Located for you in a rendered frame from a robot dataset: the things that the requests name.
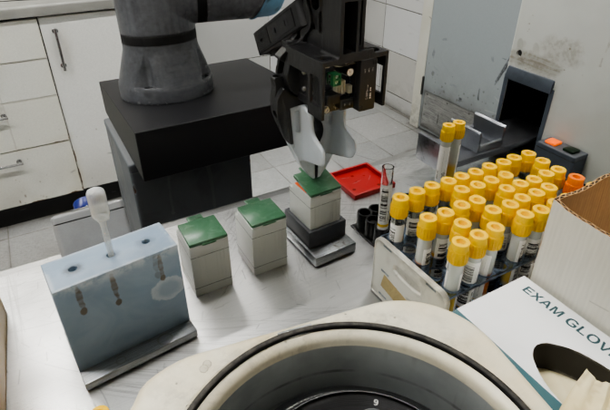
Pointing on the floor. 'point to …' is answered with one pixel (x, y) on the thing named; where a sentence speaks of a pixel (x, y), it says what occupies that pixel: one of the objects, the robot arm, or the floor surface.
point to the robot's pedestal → (177, 187)
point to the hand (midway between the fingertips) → (311, 163)
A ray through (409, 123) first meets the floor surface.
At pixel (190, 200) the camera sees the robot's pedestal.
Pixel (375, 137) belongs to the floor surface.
